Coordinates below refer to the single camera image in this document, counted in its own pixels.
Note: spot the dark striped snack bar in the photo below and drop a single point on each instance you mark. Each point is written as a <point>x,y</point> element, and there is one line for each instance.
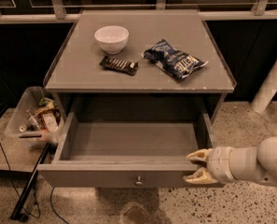
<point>119,65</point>

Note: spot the grey top drawer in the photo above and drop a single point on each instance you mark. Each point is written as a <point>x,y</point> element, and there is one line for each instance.
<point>129,142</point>

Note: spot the brown labelled bottle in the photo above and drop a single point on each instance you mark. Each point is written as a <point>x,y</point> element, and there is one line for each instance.
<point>47,115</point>

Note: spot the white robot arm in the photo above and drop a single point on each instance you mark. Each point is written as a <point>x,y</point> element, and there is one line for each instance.
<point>257,164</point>

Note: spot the blue kettle chips bag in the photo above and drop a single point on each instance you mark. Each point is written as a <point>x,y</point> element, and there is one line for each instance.
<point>174,62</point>

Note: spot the white ceramic bowl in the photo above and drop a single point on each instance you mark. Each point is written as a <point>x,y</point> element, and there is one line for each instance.
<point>112,39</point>

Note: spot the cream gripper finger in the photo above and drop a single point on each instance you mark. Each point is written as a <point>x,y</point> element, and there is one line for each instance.
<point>200,177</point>
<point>201,155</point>

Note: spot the clear plastic bin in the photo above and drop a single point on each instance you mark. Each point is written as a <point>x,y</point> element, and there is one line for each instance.
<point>26,126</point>

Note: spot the grey drawer cabinet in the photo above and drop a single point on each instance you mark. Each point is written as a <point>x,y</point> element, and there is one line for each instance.
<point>77,68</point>

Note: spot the metal window railing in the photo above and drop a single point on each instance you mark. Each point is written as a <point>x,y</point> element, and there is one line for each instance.
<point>138,6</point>

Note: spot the black metal pole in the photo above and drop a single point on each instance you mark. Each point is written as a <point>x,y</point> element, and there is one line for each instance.
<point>17,213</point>

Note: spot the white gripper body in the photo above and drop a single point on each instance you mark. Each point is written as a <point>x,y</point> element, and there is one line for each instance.
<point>219,164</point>

